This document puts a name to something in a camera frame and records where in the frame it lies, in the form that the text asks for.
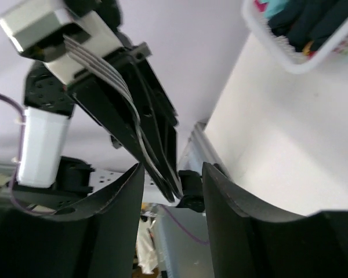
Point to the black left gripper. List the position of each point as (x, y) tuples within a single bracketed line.
[(128, 71)]

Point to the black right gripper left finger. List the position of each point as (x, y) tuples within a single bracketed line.
[(94, 237)]

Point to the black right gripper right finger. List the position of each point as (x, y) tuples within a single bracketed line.
[(253, 238)]

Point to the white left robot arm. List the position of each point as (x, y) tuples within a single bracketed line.
[(48, 111)]

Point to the dark navy rolled napkin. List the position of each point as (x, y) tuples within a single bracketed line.
[(307, 25)]

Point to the white plastic basket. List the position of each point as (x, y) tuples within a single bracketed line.
[(256, 15)]

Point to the aluminium front rail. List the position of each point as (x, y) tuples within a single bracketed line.
[(199, 150)]

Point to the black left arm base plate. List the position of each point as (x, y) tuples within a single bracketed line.
[(193, 198)]

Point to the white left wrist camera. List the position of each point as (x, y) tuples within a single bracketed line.
[(37, 30)]

